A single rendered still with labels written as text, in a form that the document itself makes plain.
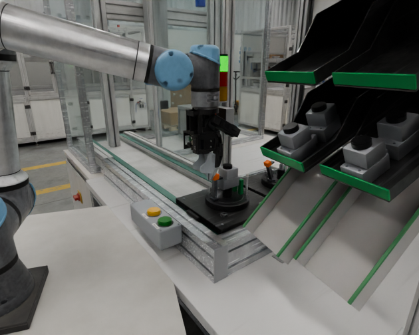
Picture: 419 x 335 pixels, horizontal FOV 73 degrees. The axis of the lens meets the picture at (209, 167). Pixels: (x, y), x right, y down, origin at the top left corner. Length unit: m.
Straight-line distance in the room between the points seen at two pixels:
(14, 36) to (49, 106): 5.42
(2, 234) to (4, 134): 0.22
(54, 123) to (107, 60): 5.51
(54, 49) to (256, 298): 0.67
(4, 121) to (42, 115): 5.24
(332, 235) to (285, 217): 0.11
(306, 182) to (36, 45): 0.62
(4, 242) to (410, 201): 0.81
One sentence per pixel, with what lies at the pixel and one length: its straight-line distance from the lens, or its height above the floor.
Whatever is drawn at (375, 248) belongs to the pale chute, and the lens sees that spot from 0.62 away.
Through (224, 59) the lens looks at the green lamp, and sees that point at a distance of 1.02.
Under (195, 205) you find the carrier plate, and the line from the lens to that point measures 0.90.
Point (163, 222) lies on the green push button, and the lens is 0.81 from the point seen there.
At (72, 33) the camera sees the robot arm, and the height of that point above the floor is 1.43.
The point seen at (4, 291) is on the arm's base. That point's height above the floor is 0.93.
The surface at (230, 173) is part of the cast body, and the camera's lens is 0.86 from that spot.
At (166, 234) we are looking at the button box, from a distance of 0.81.
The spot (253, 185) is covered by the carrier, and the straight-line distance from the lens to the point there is 1.05.
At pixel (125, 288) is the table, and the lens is 0.80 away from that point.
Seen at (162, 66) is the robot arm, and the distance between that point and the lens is 0.57.
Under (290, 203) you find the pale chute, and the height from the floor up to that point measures 1.07.
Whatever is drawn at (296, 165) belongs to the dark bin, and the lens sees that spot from 0.57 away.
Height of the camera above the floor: 1.38
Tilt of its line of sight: 20 degrees down
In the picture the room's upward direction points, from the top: straight up
